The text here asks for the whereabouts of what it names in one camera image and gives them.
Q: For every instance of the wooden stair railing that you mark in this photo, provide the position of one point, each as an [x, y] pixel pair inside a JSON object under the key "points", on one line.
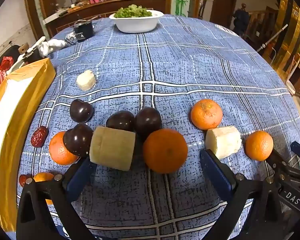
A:
{"points": [[263, 25]]}

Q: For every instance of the white gloves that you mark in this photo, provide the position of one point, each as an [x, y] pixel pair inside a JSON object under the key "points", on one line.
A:
{"points": [[52, 46]]}

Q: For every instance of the white strip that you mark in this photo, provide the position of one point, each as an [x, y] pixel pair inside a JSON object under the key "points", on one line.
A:
{"points": [[57, 17]]}

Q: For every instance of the dried red date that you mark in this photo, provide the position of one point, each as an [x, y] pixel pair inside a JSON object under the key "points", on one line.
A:
{"points": [[23, 180], [39, 136]]}

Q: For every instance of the yellow-rimmed white tray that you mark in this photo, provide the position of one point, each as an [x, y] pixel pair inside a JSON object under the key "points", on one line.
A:
{"points": [[5, 120]]}

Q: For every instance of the wooden chair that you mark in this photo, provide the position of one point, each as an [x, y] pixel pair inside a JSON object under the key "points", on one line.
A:
{"points": [[203, 6]]}

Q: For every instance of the metal pole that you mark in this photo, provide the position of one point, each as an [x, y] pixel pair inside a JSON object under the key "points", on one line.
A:
{"points": [[272, 37]]}

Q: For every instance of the black pouch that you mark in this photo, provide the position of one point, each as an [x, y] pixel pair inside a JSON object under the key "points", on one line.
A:
{"points": [[83, 31]]}

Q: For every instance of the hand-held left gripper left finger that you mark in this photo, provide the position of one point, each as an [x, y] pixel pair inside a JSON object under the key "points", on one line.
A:
{"points": [[80, 177]]}

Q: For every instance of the golden pillar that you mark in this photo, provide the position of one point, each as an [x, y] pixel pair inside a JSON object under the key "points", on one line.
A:
{"points": [[291, 30]]}

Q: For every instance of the dark purple plum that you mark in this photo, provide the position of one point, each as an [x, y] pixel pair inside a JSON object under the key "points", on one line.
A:
{"points": [[120, 121], [78, 140], [148, 122], [80, 110]]}

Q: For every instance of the peeled banana piece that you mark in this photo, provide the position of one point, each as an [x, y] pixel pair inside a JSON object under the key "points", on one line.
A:
{"points": [[112, 148], [223, 142], [85, 80]]}

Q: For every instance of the white hand tool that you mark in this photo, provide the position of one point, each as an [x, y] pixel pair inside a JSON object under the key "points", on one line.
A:
{"points": [[31, 50]]}

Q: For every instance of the white bowl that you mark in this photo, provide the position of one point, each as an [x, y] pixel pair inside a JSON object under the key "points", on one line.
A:
{"points": [[136, 25]]}

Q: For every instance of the chopped green vegetables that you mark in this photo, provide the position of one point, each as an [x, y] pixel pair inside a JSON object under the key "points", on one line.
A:
{"points": [[132, 12]]}

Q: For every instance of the wooden door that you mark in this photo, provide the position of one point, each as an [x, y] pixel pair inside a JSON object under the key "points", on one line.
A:
{"points": [[223, 2]]}

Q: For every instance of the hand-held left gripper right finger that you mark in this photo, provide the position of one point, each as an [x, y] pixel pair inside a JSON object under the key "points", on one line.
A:
{"points": [[215, 172]]}

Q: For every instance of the wooden cabinet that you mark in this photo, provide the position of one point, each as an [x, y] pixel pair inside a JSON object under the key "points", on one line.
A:
{"points": [[100, 7]]}

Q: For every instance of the mandarin orange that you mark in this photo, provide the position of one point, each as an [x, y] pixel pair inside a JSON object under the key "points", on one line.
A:
{"points": [[206, 114], [42, 177], [165, 151], [259, 145], [58, 152]]}

